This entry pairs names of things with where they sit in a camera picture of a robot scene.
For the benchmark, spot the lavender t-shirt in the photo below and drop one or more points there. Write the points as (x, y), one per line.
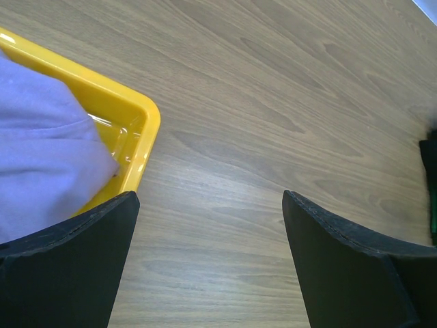
(53, 161)

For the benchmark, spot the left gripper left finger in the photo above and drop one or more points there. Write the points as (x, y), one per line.
(68, 275)

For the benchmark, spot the yellow plastic tray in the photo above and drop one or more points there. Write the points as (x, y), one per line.
(127, 121)

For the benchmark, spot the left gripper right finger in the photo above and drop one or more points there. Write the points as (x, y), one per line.
(351, 276)

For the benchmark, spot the black folded t-shirt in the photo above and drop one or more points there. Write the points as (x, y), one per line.
(427, 149)

